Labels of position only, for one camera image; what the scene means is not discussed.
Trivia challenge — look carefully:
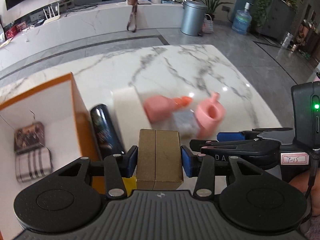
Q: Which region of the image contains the clear plastic case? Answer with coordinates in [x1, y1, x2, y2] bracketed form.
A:
[172, 109, 200, 138]

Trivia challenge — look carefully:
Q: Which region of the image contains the brown cardboard box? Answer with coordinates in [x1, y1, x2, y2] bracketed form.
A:
[136, 129, 183, 191]

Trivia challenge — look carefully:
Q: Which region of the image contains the person right hand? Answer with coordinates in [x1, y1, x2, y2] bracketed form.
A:
[287, 169, 320, 240]

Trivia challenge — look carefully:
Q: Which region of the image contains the black spray can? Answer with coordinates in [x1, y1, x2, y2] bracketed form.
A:
[90, 104, 125, 159]

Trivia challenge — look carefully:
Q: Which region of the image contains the pink cup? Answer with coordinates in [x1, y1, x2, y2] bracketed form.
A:
[195, 92, 226, 139]

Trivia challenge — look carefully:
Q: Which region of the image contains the white rectangular box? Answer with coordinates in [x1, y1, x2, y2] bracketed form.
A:
[111, 87, 151, 151]

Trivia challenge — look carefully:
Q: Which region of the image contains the pink bottle orange cap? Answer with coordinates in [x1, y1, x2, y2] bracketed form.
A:
[143, 95, 193, 124]

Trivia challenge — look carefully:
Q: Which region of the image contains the orange white cardboard box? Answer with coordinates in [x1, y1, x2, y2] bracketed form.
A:
[1, 73, 100, 239]

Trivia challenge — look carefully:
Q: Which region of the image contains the plaid white glasses case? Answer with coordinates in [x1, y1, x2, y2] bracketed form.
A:
[15, 147, 53, 183]

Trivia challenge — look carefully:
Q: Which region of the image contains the illustrated dark tin box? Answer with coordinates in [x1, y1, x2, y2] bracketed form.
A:
[14, 122, 45, 154]

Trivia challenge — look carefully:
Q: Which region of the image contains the dark grey cabinet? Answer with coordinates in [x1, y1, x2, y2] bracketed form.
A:
[255, 0, 296, 41]

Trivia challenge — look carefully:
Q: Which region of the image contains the white woven basket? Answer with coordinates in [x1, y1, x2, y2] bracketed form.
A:
[202, 14, 214, 34]

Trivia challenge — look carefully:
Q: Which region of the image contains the blue water jug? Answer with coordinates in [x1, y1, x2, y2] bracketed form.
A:
[232, 2, 252, 35]

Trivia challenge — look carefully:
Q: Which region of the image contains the grey metal trash bin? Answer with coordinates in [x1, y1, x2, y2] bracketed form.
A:
[181, 0, 207, 36]

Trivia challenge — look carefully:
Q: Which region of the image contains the potted green plant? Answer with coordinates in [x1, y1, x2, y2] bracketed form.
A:
[194, 0, 238, 21]

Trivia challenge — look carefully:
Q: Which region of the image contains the white wifi router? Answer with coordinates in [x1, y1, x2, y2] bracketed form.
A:
[43, 3, 61, 25]

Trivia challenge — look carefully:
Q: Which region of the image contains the brown camera with strap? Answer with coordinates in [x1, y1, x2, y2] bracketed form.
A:
[126, 0, 138, 33]

